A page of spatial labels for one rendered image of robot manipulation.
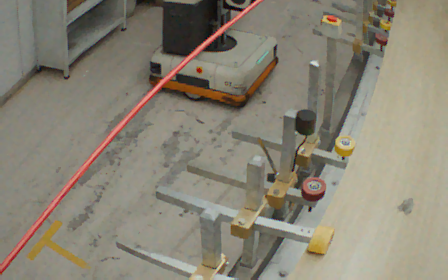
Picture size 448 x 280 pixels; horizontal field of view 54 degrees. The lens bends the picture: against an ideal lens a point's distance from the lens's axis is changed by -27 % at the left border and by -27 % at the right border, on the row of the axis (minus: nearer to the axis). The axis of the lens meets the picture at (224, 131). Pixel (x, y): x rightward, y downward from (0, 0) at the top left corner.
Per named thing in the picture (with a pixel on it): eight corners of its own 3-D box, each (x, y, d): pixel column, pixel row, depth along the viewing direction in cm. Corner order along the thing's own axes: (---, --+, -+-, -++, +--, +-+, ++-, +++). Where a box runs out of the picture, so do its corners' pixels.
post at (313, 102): (299, 178, 206) (309, 60, 178) (302, 172, 209) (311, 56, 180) (308, 180, 205) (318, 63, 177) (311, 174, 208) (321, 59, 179)
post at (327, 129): (320, 134, 224) (325, 35, 197) (323, 127, 227) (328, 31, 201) (329, 137, 222) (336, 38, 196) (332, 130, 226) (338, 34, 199)
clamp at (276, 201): (265, 205, 175) (266, 193, 172) (282, 179, 184) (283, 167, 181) (282, 210, 173) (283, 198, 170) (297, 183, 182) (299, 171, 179)
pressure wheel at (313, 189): (294, 216, 173) (298, 189, 167) (303, 200, 179) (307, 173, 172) (316, 221, 171) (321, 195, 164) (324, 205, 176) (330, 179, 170)
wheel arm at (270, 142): (231, 140, 205) (231, 130, 203) (235, 134, 208) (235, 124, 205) (344, 171, 190) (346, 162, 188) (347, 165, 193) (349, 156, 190)
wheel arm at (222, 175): (186, 174, 186) (185, 163, 184) (191, 168, 189) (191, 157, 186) (314, 209, 171) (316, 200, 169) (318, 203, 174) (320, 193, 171)
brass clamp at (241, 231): (228, 234, 151) (228, 222, 148) (249, 205, 160) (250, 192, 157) (249, 240, 148) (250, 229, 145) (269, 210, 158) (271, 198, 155)
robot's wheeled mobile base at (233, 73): (146, 87, 377) (146, 55, 363) (192, 45, 424) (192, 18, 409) (243, 111, 354) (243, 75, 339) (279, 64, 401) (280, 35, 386)
